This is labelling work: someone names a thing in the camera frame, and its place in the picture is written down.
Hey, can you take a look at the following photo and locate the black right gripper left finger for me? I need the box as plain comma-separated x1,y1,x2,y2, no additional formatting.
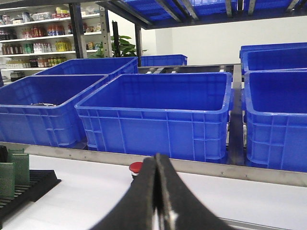
92,158,156,230

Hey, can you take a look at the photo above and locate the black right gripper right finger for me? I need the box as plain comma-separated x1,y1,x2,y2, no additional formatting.
154,154,233,230

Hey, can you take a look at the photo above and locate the black slotted board rack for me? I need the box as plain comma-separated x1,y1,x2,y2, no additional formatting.
0,145,61,222

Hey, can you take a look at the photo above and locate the green board in rack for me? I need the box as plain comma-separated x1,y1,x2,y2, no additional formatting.
12,153,30,185

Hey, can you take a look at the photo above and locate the left green rack board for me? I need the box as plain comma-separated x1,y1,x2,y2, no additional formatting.
0,162,15,197

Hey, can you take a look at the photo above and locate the rear green rack board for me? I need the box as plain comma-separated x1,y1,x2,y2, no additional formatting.
7,149,25,162

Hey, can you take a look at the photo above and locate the red emergency stop button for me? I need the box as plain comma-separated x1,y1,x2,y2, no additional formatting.
129,161,143,179

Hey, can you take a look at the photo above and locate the centre blue plastic crate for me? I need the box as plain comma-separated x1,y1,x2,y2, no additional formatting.
75,72,233,162

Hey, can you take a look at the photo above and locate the left front blue crate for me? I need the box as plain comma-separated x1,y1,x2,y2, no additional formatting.
0,75,110,148

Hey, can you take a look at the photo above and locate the left rear blue crate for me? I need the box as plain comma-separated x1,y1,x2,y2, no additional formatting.
34,57,138,78

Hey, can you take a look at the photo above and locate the right front blue crate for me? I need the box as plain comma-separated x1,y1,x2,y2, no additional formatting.
242,70,307,173

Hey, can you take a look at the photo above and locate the far small blue crate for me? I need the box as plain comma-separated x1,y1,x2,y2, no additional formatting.
141,54,188,67

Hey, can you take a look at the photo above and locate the green potted plant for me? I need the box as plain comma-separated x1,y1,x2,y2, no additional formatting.
88,35,137,58

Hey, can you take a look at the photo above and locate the right rear blue crate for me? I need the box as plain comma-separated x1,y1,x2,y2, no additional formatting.
239,42,307,74

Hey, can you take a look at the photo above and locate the dark metal overhead rack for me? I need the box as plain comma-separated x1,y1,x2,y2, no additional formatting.
68,0,307,68

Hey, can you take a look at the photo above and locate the white shelf with goods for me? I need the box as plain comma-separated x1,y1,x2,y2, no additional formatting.
0,2,102,84

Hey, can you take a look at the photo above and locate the steel table edge rail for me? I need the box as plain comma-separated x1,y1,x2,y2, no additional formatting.
0,142,307,187

